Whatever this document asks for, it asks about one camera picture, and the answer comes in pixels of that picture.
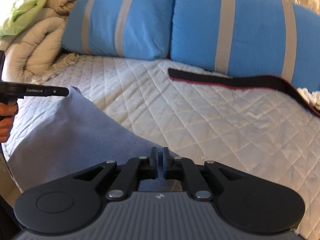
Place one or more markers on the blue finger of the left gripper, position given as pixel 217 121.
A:
pixel 58 91

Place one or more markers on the quilted grey bedspread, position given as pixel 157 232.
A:
pixel 262 132

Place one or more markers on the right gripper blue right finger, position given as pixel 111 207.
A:
pixel 167 162

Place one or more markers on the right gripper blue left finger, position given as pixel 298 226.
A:
pixel 154 163

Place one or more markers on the blue striped pillow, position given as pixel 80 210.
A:
pixel 135 29
pixel 247 38

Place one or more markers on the blue striped pillow left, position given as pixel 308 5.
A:
pixel 135 29

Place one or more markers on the blue-grey fleece sweatpants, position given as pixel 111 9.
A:
pixel 77 136

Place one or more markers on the green blanket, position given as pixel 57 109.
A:
pixel 17 14

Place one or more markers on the person's left hand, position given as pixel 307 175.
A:
pixel 7 113

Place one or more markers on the white striped cloth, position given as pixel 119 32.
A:
pixel 311 98

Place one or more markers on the beige folded comforter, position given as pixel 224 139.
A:
pixel 35 54

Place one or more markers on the blue striped pillow right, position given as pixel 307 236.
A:
pixel 247 38

